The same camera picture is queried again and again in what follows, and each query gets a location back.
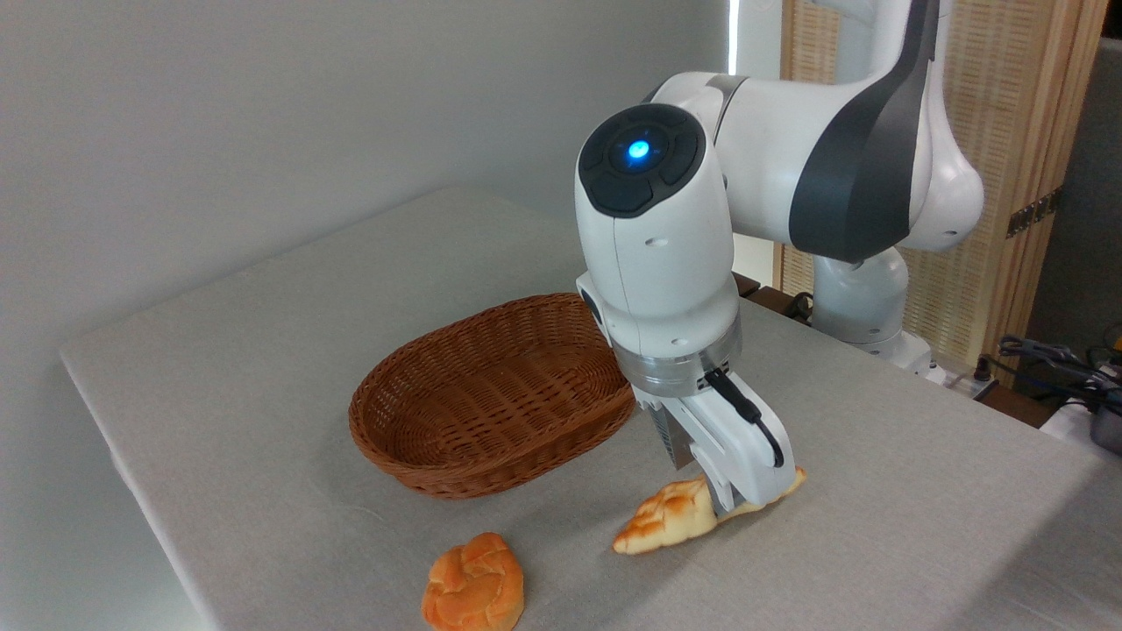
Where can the black screen hinge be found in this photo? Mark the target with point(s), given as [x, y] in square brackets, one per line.
[1033, 213]

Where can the grey tablecloth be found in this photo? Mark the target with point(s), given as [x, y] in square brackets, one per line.
[877, 543]

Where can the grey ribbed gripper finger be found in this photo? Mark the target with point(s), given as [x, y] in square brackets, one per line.
[720, 499]

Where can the white power strip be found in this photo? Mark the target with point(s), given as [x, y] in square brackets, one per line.
[964, 382]

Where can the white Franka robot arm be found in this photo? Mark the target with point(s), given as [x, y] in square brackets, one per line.
[666, 263]

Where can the round orange bread roll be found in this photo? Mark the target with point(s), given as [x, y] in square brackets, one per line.
[473, 587]

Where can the long braided bread loaf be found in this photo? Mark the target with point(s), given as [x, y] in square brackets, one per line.
[666, 519]

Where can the brown oval wicker basket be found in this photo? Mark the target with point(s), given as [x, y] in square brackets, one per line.
[473, 394]

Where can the dark brown wooden board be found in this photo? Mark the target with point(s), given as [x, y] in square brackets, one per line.
[771, 298]

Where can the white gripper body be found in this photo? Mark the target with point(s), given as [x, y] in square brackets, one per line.
[736, 447]

